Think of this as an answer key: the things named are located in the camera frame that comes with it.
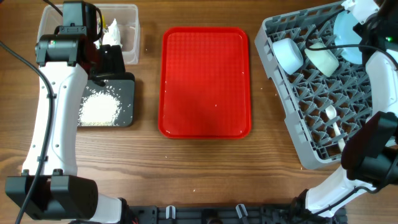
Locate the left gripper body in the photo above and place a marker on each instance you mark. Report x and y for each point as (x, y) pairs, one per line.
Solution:
(111, 59)

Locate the white tissue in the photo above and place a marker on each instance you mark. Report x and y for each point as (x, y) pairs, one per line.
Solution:
(112, 36)

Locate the white rice pile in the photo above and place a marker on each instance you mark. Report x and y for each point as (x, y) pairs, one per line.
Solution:
(99, 109)

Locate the mint green bowl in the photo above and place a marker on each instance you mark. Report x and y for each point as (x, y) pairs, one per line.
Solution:
(324, 60)

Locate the light blue plate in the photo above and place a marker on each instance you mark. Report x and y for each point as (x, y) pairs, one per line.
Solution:
(345, 35)

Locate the yellow candy wrapper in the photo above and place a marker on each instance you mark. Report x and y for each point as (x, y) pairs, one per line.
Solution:
(100, 23)

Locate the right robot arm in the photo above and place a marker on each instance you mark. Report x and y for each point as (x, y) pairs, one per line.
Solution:
(367, 163)

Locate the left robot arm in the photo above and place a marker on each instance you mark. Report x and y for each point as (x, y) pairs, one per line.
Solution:
(48, 187)

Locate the grey dishwasher rack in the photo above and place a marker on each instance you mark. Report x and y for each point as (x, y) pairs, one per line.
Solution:
(321, 113)

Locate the black plastic tray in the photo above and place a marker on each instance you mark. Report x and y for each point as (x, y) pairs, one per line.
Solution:
(124, 93)

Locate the clear plastic bin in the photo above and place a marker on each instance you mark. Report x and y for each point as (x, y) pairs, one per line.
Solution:
(126, 16)

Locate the red serving tray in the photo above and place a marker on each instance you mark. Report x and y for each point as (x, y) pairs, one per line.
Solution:
(205, 90)

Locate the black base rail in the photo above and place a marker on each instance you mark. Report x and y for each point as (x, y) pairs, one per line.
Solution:
(235, 215)

